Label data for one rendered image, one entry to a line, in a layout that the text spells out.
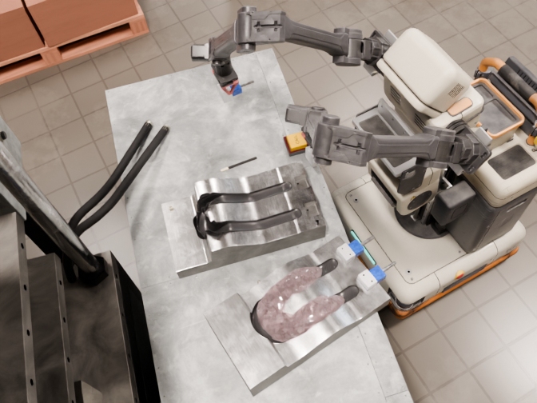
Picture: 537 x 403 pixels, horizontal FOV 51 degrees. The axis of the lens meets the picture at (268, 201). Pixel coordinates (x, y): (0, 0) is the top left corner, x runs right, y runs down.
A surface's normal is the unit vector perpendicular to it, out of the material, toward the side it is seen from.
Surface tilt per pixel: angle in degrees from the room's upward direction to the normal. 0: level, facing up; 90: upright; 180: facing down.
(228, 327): 0
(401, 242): 0
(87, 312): 0
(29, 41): 90
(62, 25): 90
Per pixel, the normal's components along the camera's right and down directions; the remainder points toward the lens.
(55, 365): -0.06, -0.49
